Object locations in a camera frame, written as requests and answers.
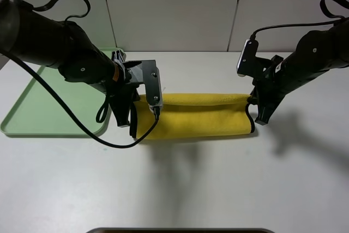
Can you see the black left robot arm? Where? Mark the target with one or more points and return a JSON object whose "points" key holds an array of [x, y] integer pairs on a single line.
{"points": [[65, 46]]}

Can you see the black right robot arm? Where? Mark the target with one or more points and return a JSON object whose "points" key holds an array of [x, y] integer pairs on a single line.
{"points": [[316, 53]]}

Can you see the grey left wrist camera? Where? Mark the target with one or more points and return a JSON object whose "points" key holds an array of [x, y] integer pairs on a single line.
{"points": [[151, 80]]}

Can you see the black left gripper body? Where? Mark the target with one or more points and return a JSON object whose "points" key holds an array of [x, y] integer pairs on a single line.
{"points": [[124, 93]]}

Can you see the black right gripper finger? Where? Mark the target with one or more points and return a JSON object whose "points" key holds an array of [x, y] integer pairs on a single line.
{"points": [[262, 119]]}

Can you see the yellow towel with black trim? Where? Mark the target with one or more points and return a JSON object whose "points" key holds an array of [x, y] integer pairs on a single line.
{"points": [[194, 115]]}

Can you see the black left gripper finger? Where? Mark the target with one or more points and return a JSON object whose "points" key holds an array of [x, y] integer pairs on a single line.
{"points": [[122, 119]]}

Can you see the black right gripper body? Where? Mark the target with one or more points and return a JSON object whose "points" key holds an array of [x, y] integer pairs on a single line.
{"points": [[270, 80]]}

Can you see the green plastic tray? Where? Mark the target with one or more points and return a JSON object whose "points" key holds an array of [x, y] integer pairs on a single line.
{"points": [[36, 114]]}

